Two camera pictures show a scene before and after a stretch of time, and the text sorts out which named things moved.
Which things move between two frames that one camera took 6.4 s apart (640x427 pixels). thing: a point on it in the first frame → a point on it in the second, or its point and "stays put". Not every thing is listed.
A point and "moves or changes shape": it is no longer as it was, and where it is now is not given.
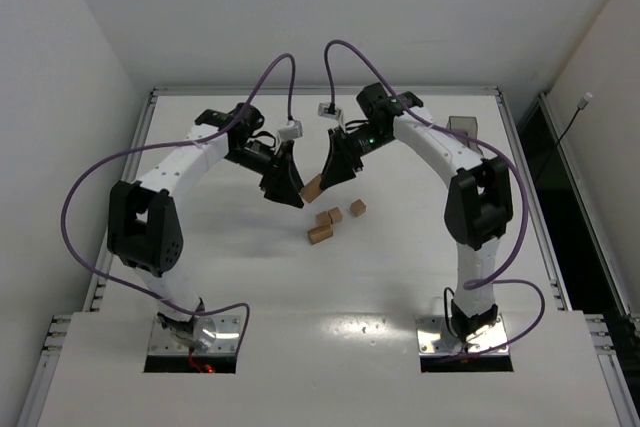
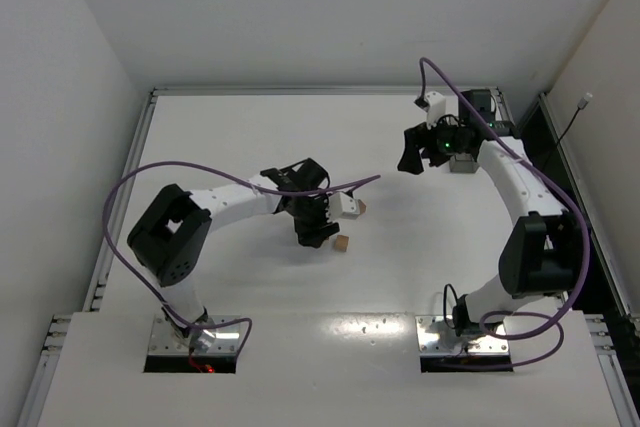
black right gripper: (343, 150) → (425, 142)
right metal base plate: (435, 338) stays put
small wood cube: (335, 215) moves or changes shape
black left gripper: (275, 173) → (310, 217)
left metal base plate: (227, 339) stays put
